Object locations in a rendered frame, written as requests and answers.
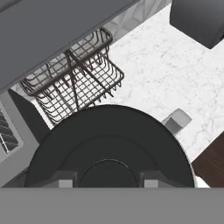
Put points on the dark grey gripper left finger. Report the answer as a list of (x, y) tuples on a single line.
[(67, 178)]

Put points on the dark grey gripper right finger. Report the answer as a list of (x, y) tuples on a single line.
[(151, 178)]

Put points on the grey blender jug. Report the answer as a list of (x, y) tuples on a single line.
[(176, 120)]

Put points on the grey appliance with grille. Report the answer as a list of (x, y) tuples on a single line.
[(17, 157)]

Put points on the dark grey box appliance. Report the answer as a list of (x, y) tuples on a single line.
[(201, 20)]

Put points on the grey wall cupboard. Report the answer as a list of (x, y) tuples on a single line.
[(49, 32)]

